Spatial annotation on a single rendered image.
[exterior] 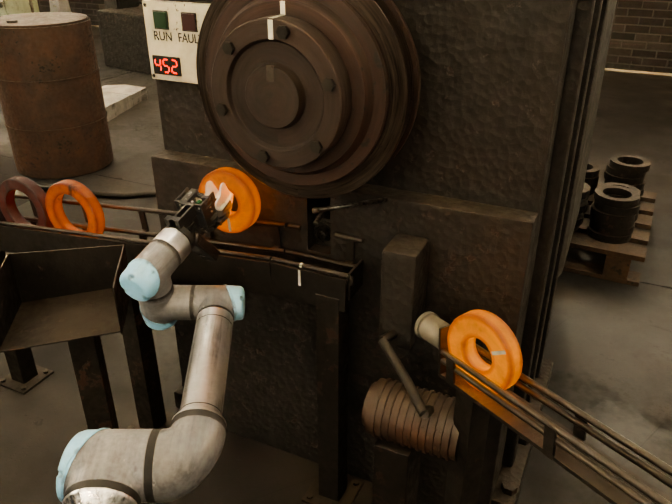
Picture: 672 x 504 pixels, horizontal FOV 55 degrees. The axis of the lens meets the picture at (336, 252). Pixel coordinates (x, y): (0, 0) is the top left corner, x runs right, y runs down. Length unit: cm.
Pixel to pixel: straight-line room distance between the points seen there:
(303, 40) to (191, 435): 70
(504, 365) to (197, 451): 54
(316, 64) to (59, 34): 297
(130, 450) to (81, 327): 51
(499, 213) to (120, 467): 85
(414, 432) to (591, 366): 122
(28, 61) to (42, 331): 265
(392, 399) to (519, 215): 46
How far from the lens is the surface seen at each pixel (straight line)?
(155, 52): 167
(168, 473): 110
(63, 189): 188
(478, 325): 119
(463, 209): 138
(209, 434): 113
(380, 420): 138
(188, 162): 166
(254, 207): 149
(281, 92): 123
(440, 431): 135
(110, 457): 111
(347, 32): 122
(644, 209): 348
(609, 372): 248
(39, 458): 218
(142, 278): 129
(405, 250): 135
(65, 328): 157
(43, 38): 404
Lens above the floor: 142
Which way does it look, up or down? 28 degrees down
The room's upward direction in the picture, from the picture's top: straight up
